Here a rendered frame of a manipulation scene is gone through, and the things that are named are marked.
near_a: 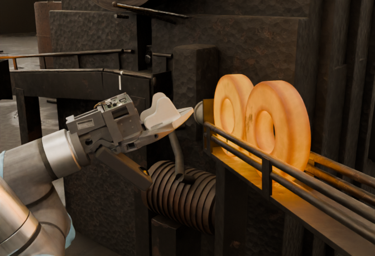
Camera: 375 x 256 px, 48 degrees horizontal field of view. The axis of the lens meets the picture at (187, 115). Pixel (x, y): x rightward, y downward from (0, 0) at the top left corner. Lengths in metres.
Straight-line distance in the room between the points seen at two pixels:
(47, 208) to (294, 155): 0.41
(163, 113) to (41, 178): 0.22
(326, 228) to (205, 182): 0.45
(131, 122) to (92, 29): 0.77
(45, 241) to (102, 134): 0.19
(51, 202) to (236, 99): 0.36
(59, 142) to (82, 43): 0.82
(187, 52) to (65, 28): 0.64
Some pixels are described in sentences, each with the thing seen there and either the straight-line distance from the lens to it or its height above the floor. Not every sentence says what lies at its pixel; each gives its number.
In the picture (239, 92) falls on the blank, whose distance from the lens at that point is 0.72.
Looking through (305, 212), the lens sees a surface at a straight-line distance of 0.56.
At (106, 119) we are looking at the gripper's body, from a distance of 0.69.
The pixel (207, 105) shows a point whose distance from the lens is 0.85.
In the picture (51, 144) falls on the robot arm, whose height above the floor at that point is 0.69.
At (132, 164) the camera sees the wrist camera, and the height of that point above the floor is 0.63.
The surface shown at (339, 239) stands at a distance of 0.50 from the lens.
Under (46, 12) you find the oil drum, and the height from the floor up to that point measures 0.79.
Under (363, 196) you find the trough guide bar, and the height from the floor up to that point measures 0.69.
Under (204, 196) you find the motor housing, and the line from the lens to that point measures 0.90.
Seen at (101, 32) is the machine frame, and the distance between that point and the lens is 1.41.
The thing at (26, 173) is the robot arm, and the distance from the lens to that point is 0.71.
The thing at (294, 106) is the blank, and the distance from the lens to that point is 0.59.
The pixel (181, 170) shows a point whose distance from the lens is 0.90.
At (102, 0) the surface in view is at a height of 0.91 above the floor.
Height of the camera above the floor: 0.91
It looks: 16 degrees down
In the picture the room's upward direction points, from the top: straight up
